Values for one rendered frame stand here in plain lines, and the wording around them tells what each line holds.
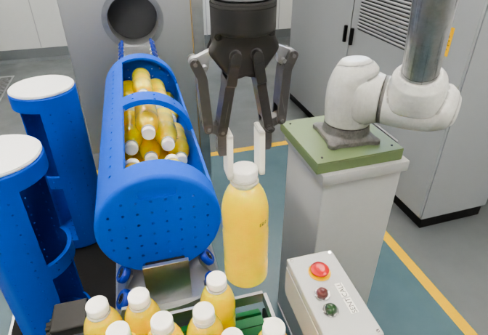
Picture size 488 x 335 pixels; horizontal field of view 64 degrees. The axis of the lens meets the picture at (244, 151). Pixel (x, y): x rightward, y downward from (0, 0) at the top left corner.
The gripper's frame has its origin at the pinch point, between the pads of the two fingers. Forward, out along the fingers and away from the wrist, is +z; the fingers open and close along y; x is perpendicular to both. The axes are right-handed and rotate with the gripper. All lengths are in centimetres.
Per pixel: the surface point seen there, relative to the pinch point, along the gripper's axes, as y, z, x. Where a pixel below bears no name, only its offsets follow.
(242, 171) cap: 0.5, 2.5, 1.1
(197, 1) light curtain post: -20, 11, -165
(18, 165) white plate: 53, 38, -71
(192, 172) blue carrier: 4.4, 21.6, -28.3
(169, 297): 13, 48, -17
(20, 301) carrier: 67, 92, -66
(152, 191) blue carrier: 13.6, 22.7, -25.2
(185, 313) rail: 10.5, 44.8, -9.9
